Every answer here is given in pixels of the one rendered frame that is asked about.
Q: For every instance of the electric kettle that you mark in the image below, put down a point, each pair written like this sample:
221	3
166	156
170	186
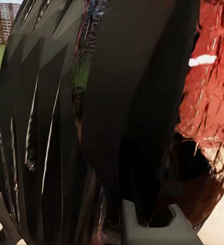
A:
79	75

